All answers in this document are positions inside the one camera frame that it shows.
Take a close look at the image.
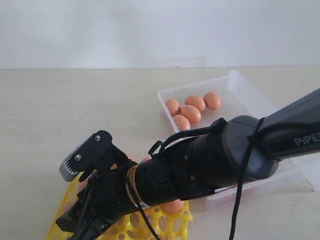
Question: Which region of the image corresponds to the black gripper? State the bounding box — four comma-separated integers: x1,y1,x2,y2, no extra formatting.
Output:
55,144,139,240

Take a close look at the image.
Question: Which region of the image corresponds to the brown egg cluster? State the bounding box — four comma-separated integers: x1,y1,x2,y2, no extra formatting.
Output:
172,114,191,132

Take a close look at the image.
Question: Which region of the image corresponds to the brown egg tray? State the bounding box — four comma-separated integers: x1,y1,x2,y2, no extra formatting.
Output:
127,155,134,161
140,156,152,164

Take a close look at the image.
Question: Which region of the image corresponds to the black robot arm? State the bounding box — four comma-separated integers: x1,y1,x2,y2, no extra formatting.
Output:
56,90,320,240

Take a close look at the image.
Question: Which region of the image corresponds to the yellow plastic egg tray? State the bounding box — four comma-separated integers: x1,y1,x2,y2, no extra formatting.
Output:
54,176,193,240

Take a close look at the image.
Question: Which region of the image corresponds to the clear plastic container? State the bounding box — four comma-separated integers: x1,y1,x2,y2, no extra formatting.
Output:
157,70,320,199

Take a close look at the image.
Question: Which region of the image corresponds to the black cable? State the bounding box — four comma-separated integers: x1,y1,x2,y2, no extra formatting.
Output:
119,117,278,240

